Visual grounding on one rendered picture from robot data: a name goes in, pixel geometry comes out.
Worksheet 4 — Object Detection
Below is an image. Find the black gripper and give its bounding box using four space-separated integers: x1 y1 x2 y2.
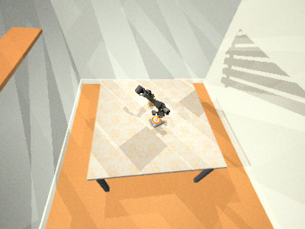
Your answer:
152 109 159 115

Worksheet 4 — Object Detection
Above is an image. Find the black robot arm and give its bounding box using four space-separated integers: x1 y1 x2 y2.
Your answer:
135 85 170 118

